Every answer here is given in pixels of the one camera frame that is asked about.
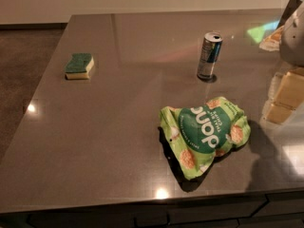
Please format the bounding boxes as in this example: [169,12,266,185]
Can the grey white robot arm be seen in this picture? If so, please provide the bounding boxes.
[278,0,304,67]

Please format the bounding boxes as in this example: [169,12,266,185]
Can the green rice chip bag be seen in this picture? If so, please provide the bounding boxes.
[160,97,251,181]

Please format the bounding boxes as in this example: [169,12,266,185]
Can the green yellow sponge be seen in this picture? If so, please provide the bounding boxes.
[65,53,94,80]

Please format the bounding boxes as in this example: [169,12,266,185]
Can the silver blue drink can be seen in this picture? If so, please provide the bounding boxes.
[197,31,223,81]

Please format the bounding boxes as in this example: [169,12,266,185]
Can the dark cabinet drawer fronts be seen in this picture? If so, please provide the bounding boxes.
[0,191,304,228]

